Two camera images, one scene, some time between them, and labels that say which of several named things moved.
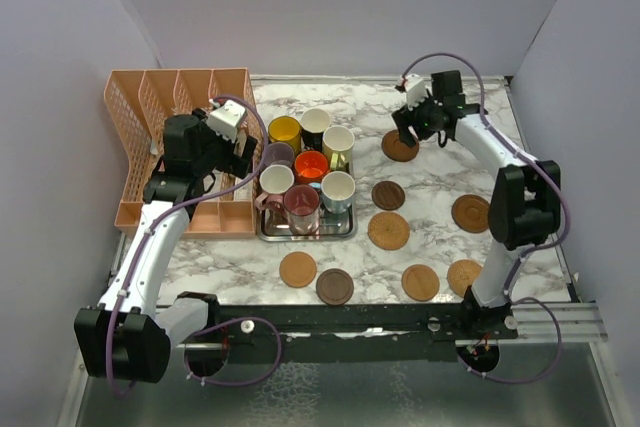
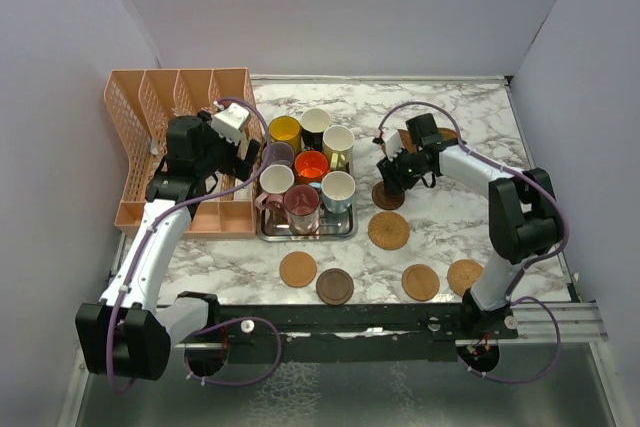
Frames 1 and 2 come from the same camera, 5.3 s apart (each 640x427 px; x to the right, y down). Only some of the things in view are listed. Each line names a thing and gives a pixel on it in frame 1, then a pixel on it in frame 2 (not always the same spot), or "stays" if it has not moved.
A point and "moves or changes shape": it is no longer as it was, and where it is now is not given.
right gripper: x=401 y=119 → x=394 y=183
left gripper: x=234 y=162 stays
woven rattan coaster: x=388 y=230 stays
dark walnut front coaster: x=334 y=286 stays
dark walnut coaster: x=388 y=195 stays
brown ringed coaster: x=470 y=213 moves or changes shape
